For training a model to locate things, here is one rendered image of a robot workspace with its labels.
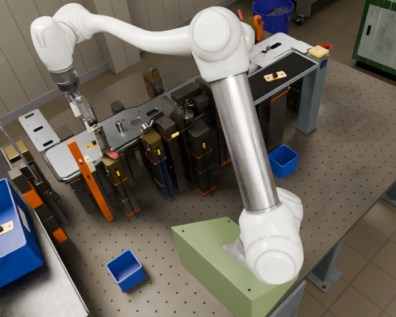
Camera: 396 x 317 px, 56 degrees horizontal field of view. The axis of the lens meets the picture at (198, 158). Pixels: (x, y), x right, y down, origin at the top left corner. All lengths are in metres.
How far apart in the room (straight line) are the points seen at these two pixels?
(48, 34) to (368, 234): 2.04
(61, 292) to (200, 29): 0.84
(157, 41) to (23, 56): 2.43
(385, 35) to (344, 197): 1.96
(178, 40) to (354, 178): 1.05
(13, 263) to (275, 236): 0.77
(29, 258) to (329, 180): 1.25
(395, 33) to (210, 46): 2.61
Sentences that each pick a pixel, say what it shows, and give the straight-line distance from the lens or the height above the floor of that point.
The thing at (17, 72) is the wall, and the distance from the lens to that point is 3.56.
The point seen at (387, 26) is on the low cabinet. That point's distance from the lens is 3.41.
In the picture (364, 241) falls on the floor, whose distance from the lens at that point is 2.47.
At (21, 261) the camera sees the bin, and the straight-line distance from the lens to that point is 1.26.
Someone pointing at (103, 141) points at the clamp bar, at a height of 1.14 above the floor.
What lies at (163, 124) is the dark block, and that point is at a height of 1.12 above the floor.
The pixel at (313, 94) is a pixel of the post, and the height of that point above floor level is 0.96.
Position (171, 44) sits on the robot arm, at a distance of 1.17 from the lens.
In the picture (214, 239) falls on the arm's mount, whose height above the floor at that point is 0.90.
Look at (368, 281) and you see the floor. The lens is 2.36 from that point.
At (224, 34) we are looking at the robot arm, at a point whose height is 1.62.
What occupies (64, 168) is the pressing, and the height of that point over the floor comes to 1.00.
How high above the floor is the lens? 2.07
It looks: 48 degrees down
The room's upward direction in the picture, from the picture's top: 8 degrees counter-clockwise
